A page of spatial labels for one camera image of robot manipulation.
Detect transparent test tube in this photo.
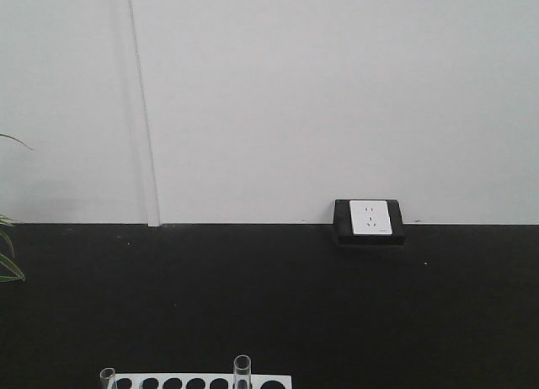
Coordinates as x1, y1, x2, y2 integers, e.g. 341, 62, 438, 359
99, 367, 117, 389
232, 354, 252, 389

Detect white power socket black base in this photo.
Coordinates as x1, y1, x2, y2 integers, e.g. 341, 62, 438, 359
333, 200, 405, 247

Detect white test tube rack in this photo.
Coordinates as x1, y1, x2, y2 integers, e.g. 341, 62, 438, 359
101, 372, 293, 388

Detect green plant leaves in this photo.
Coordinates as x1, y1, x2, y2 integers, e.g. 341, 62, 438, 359
0, 132, 34, 283

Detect white wall cable conduit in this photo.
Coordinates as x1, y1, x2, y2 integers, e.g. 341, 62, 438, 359
125, 0, 162, 228

